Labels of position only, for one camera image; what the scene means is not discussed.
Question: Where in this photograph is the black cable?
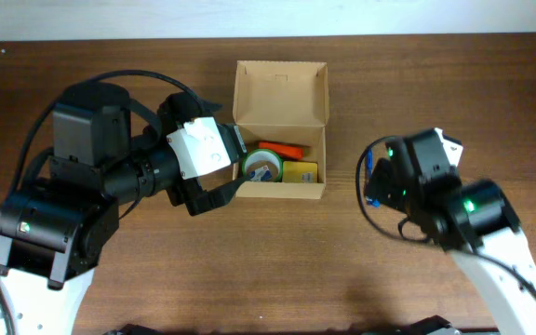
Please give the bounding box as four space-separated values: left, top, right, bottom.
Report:
355 135 536 327
0 69 208 335

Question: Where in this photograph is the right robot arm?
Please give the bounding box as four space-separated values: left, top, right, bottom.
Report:
355 127 536 334

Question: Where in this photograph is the left black cable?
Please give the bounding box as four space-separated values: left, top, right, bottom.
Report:
0 69 208 335

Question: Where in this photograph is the right black cable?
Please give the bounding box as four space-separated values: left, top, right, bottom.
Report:
355 135 536 327

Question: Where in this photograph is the brown cardboard box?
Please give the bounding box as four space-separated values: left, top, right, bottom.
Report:
233 60 329 200

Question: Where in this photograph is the blue ballpoint pen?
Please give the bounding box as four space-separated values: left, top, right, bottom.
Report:
363 150 380 208

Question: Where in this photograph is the yellow sticky note pad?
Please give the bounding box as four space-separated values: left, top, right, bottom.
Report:
282 161 318 183

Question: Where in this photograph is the small blue white card box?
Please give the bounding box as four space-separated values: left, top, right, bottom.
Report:
248 165 273 182

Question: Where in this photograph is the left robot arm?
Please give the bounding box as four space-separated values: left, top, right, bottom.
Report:
0 82 247 334

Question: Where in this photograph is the orange highlighter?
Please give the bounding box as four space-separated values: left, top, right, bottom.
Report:
258 141 303 160

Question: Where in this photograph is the green tape roll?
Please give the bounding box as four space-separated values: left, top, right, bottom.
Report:
242 149 283 182

